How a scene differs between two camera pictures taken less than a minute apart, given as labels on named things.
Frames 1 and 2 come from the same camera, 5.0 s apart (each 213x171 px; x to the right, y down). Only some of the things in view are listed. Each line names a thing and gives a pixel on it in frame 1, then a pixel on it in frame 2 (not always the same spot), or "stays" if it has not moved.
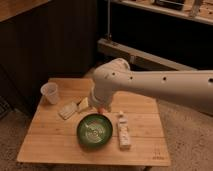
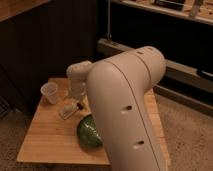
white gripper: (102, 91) -> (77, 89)
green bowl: (95, 130) stays
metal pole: (108, 19) stays
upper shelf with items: (196, 10) stays
